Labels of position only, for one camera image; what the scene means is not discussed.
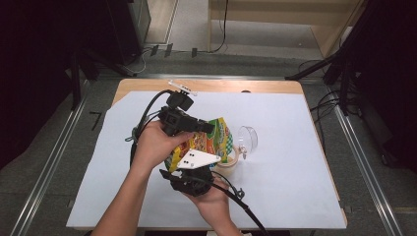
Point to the person's right hand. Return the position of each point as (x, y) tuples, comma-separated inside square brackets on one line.
[(213, 205)]

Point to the black tripod stand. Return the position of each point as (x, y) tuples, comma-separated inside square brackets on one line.
[(344, 55), (76, 82)]

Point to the clear jar with beige collar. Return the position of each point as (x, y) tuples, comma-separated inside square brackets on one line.
[(247, 137)]

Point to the light wooden shelf unit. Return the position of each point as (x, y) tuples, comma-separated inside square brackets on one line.
[(327, 29)]

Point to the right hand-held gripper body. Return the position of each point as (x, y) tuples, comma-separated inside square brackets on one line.
[(193, 183)]

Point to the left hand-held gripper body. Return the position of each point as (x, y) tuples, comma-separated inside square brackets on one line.
[(173, 119)]

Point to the metal floor rail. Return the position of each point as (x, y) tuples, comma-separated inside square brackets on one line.
[(364, 157), (49, 164)]

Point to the white table sheet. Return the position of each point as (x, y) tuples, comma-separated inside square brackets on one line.
[(288, 196)]

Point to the black cabinet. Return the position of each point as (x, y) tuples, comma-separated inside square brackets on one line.
[(124, 29)]

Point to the person's left hand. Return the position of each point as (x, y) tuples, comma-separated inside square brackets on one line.
[(150, 149)]

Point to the small black floor plate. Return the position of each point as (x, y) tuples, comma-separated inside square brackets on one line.
[(194, 52), (168, 49), (154, 50)]

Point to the green and yellow spout pouch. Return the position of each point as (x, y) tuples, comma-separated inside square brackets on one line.
[(219, 137)]

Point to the dark curtain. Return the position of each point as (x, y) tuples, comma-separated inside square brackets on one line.
[(393, 82), (29, 72)]

